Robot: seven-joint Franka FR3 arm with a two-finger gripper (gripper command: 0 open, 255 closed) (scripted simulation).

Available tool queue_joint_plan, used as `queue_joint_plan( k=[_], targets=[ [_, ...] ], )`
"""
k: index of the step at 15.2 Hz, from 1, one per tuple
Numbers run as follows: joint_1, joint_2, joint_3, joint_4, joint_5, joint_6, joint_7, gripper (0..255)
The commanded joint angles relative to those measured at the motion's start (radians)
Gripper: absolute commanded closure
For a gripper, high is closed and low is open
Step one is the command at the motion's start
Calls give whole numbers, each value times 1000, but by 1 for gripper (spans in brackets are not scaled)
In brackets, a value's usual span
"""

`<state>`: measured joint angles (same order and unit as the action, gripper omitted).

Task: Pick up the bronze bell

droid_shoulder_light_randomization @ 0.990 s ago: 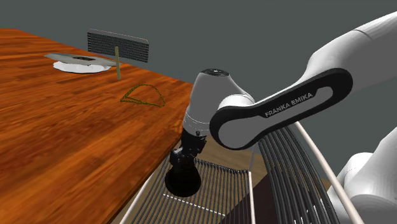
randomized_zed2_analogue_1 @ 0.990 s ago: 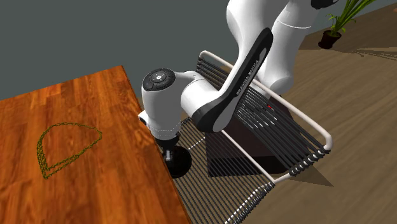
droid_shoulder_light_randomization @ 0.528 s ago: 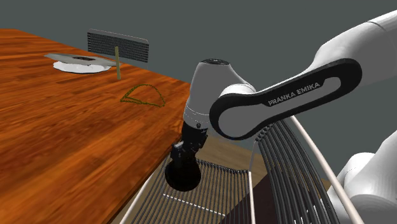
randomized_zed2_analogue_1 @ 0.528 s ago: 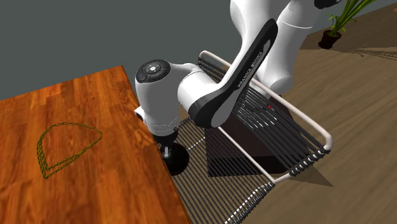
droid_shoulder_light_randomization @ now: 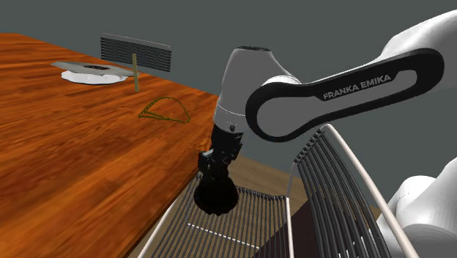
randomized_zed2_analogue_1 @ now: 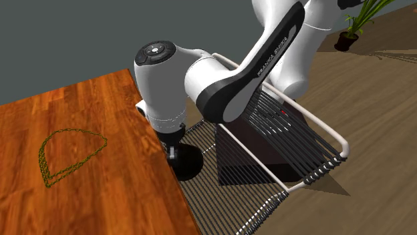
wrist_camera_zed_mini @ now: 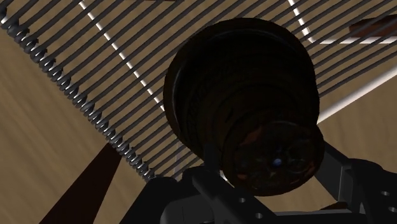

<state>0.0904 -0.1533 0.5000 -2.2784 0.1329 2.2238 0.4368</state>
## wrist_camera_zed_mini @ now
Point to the dark brown round vessel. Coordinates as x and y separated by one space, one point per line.
242 93

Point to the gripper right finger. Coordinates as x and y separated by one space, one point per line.
372 186

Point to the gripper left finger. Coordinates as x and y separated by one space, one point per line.
217 198

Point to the reddish brown flat object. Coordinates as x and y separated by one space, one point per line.
361 29

